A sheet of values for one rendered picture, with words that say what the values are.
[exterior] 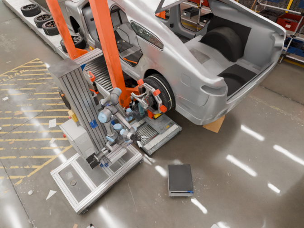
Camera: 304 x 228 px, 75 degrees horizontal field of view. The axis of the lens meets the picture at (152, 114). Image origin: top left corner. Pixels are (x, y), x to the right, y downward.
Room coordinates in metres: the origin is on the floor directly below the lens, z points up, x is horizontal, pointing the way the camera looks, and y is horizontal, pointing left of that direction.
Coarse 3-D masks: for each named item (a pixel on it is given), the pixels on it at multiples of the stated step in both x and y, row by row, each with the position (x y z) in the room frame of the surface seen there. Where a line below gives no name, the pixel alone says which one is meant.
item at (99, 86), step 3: (84, 72) 3.95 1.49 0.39; (84, 75) 3.99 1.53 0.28; (87, 75) 3.82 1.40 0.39; (96, 81) 3.56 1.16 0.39; (96, 84) 3.48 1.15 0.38; (99, 84) 3.46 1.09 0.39; (99, 87) 3.42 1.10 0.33; (102, 87) 3.34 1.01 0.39; (99, 90) 3.46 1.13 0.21; (102, 90) 3.31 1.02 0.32; (105, 90) 3.23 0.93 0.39; (105, 93) 3.21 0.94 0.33; (108, 93) 3.13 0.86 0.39; (123, 108) 2.66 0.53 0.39; (126, 111) 2.67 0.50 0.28
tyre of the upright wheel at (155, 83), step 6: (150, 78) 2.51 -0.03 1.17; (162, 78) 2.47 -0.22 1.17; (150, 84) 2.42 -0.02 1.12; (156, 84) 2.36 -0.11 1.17; (168, 84) 2.38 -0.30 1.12; (162, 90) 2.28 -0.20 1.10; (168, 90) 2.30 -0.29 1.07; (162, 96) 2.20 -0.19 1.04; (168, 96) 2.24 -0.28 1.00; (174, 96) 2.28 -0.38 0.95; (162, 102) 2.20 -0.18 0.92; (168, 102) 2.19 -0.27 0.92; (174, 102) 2.26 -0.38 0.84; (168, 108) 2.18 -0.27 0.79
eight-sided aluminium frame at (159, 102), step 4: (144, 84) 2.44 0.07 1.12; (140, 88) 2.56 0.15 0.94; (148, 88) 2.33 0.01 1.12; (152, 88) 2.33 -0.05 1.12; (140, 92) 2.55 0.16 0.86; (152, 92) 2.25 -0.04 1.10; (156, 96) 2.22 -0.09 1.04; (156, 100) 2.19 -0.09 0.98; (160, 100) 2.18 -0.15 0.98; (160, 104) 2.19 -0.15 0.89; (152, 108) 2.38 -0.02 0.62; (152, 112) 2.29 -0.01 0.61; (156, 112) 2.21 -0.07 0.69; (160, 112) 2.15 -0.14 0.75
